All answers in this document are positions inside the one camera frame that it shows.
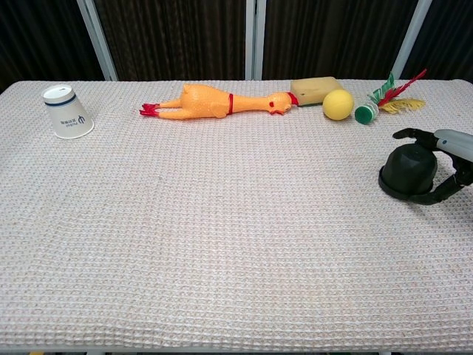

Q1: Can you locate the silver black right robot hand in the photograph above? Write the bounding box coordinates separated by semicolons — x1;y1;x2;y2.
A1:
392;127;473;205

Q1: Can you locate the black dice cup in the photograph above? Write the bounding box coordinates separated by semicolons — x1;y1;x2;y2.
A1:
381;143;439;195

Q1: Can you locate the black round dice tray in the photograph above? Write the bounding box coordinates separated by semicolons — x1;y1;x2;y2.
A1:
378;166;435;203

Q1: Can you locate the white paper cup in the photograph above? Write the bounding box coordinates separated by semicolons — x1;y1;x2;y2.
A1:
41;84;96;141

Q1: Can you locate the feather shuttlecock with green base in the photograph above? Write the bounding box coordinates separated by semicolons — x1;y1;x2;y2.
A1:
354;68;428;126

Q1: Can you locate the dark ribbed partition panel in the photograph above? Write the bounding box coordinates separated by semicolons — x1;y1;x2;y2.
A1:
262;0;421;81
92;0;248;82
401;0;473;81
0;0;106;93

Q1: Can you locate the yellow ball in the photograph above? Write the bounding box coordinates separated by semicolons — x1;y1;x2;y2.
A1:
322;89;355;121

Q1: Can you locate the yellow sponge block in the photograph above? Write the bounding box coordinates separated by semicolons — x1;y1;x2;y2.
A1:
290;75;349;108

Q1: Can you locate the beige waffle weave tablecloth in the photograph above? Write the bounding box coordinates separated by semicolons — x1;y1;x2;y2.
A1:
0;78;473;352

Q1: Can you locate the yellow rubber chicken toy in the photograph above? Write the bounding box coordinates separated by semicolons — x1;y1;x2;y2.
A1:
139;83;300;120

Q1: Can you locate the grey metal partition post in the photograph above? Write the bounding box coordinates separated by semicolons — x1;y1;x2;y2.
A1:
390;0;433;81
245;0;267;81
76;0;119;82

